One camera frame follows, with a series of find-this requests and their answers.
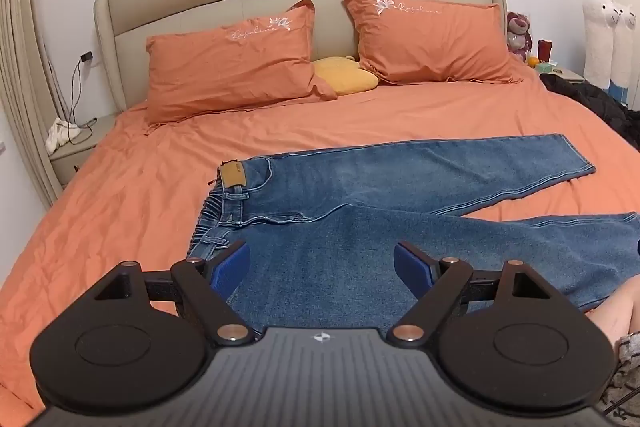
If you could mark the beige nightstand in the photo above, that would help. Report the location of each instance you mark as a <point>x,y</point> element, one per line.
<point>75,159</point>
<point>570,76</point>

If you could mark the red container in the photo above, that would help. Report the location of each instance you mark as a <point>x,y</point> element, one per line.
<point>545,51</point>

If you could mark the patterned grey clothing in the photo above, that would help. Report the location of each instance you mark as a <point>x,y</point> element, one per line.
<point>627,377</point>

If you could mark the white alpaca plush toy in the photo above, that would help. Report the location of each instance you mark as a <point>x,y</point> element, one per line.
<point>597,47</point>
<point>626,52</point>

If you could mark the orange embroidered pillow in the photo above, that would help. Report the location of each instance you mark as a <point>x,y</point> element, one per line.
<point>430,47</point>
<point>225,67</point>

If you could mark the orange bed sheet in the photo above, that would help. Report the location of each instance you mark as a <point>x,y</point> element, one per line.
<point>125,207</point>

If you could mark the black jacket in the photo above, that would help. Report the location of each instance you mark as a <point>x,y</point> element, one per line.
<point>600,107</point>

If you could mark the small green box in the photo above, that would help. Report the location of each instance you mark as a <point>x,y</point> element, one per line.
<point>544,68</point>

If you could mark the black wall charger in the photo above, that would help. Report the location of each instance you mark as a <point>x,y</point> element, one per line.
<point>86,56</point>

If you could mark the orange fruit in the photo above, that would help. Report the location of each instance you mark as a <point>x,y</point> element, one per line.
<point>533,61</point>

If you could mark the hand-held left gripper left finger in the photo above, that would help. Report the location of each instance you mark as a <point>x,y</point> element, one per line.
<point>232,269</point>

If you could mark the pink plush bear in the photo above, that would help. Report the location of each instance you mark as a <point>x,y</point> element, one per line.
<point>517,24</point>

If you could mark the beige pleated curtain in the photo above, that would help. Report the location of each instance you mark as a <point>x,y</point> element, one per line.
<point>20,57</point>

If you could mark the white crumpled cloth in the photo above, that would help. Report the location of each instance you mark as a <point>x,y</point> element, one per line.
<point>60,134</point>

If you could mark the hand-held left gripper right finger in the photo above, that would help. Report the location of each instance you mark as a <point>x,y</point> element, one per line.
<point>412,269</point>

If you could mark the blue denim pants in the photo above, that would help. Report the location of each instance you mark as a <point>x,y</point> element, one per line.
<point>350,187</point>

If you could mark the yellow cushion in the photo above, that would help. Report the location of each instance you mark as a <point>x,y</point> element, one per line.
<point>345,77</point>

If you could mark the blue box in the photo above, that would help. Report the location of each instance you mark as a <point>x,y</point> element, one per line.
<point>620,94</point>

